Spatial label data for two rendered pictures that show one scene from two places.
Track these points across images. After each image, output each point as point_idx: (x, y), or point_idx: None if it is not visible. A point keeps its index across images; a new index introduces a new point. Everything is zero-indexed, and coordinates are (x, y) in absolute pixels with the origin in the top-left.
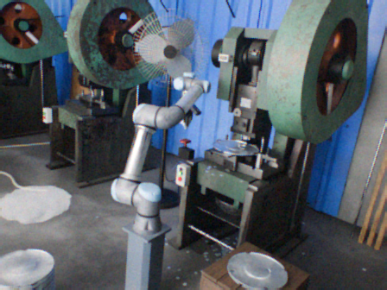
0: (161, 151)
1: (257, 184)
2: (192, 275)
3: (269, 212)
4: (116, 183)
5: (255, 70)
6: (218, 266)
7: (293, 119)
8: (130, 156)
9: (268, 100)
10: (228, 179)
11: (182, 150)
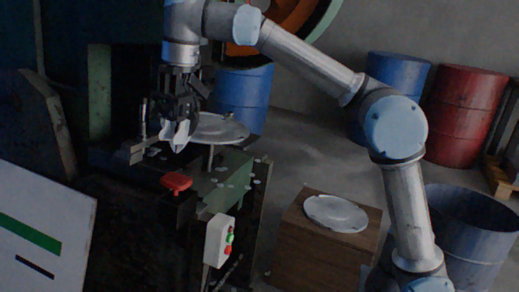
0: None
1: (253, 152)
2: None
3: None
4: (448, 279)
5: None
6: (353, 239)
7: (314, 39)
8: (428, 218)
9: (321, 21)
10: (237, 177)
11: (186, 203)
